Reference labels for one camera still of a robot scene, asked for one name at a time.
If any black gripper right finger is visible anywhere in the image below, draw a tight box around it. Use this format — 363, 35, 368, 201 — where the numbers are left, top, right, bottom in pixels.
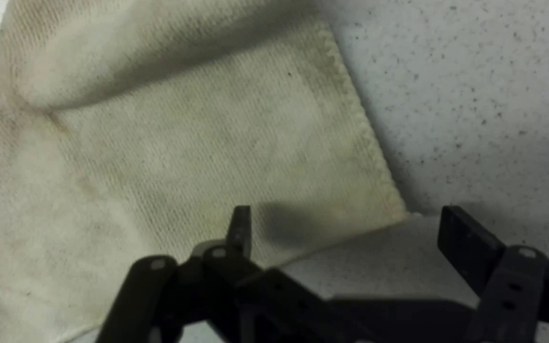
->
437, 205, 549, 343

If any stained beige cloth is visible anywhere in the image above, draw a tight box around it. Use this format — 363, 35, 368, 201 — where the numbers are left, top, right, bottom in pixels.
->
0, 0, 414, 343

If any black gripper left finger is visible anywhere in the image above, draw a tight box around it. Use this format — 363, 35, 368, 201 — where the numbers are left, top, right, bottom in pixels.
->
94, 205, 302, 343

